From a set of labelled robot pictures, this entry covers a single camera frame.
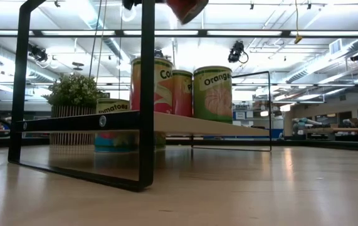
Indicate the Peaches label orange tin can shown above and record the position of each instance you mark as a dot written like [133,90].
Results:
[182,94]

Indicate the Corn label tin can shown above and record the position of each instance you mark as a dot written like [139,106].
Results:
[164,94]

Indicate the Oranges label green tin can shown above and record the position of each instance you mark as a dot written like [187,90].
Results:
[213,100]

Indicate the Tomatoes label tin can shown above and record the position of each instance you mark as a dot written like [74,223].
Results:
[113,106]

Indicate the red tin can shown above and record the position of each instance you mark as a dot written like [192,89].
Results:
[186,9]

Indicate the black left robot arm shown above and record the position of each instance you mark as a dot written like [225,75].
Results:
[128,3]

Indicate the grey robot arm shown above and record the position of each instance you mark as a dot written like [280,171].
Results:
[304,124]

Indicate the blue and white sign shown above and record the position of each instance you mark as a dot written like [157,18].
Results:
[239,115]

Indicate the dark round ceiling fixture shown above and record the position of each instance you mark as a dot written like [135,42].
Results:
[159,53]

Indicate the black rig light bar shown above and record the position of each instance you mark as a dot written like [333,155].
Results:
[244,33]

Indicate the green plant in ribbed pot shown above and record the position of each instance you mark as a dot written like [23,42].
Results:
[72,91]

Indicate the round ceiling diffuser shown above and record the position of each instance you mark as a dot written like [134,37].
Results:
[77,64]

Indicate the black ceiling light track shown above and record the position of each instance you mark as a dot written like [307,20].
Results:
[291,4]

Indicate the wooden shelf with black frame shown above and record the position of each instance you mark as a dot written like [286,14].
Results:
[147,94]

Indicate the black overhead camera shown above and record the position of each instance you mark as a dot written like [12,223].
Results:
[235,51]

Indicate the black table edge rail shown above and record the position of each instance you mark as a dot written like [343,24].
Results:
[323,145]

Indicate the black ceiling camera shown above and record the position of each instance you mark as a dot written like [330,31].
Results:
[357,57]
[37,54]

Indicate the white duct vent grille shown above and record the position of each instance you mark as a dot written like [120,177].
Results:
[335,46]

